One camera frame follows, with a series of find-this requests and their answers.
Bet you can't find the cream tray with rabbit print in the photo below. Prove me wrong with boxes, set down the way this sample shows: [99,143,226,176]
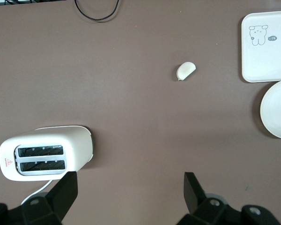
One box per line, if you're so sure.
[241,10,281,83]

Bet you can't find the white two-slot toaster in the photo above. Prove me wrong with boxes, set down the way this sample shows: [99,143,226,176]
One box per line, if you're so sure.
[0,125,96,182]

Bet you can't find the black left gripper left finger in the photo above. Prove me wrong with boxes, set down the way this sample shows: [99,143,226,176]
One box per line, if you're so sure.
[0,171,79,225]

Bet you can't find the black looped cable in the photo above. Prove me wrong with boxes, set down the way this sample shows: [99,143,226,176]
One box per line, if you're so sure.
[74,0,120,23]

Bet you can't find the cream round plate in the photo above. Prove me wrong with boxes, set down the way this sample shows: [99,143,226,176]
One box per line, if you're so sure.
[259,79,281,139]

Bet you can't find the white half-round steamed bun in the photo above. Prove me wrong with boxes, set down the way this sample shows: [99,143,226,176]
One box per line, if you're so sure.
[176,61,197,82]

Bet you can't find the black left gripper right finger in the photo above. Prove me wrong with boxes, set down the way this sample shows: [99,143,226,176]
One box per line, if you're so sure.
[177,172,281,225]

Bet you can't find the white toaster power cable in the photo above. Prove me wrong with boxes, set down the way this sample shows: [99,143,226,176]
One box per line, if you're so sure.
[20,179,61,206]

